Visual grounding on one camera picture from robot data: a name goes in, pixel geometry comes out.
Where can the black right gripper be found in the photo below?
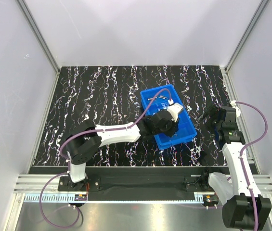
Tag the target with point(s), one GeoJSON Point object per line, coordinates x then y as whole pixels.
{"type": "Point", "coordinates": [209, 116]}

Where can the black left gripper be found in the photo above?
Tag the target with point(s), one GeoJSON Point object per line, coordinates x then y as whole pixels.
{"type": "Point", "coordinates": [172, 130]}

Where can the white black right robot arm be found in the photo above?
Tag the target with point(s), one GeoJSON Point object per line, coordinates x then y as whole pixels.
{"type": "Point", "coordinates": [243, 206]}

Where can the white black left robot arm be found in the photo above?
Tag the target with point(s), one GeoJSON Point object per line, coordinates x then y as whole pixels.
{"type": "Point", "coordinates": [82, 147]}

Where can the blue plastic divided bin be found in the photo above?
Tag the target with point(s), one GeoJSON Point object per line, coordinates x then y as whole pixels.
{"type": "Point", "coordinates": [186, 130]}

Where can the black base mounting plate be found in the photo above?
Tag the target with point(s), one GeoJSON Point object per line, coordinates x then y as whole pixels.
{"type": "Point", "coordinates": [130, 184]}

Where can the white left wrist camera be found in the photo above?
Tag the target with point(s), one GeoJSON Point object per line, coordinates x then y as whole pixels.
{"type": "Point", "coordinates": [175, 109]}

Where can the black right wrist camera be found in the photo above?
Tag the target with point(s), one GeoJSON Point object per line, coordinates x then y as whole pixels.
{"type": "Point", "coordinates": [230, 114]}

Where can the right aluminium corner post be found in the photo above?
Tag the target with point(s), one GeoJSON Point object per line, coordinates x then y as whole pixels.
{"type": "Point", "coordinates": [251, 25]}

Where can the aluminium corner post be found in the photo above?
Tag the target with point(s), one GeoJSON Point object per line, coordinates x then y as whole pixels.
{"type": "Point", "coordinates": [251, 25]}
{"type": "Point", "coordinates": [37, 33]}

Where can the left aluminium corner post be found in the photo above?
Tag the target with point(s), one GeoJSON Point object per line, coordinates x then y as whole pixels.
{"type": "Point", "coordinates": [37, 33]}

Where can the aluminium frame rail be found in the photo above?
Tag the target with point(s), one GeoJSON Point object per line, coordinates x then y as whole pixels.
{"type": "Point", "coordinates": [54, 198]}

